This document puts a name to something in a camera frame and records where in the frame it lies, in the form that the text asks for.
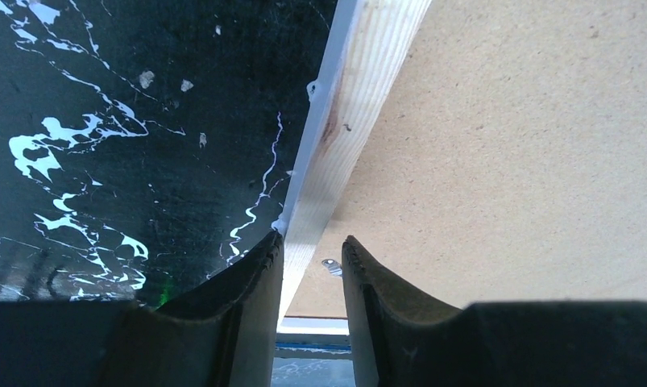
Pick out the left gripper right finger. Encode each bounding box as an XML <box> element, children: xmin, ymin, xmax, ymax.
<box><xmin>342</xmin><ymin>236</ymin><xmax>647</xmax><ymax>386</ymax></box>

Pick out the white wooden photo frame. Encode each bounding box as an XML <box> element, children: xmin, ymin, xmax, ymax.
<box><xmin>281</xmin><ymin>1</ymin><xmax>647</xmax><ymax>318</ymax></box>

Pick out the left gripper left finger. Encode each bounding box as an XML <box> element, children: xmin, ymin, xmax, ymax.
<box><xmin>0</xmin><ymin>231</ymin><xmax>284</xmax><ymax>386</ymax></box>

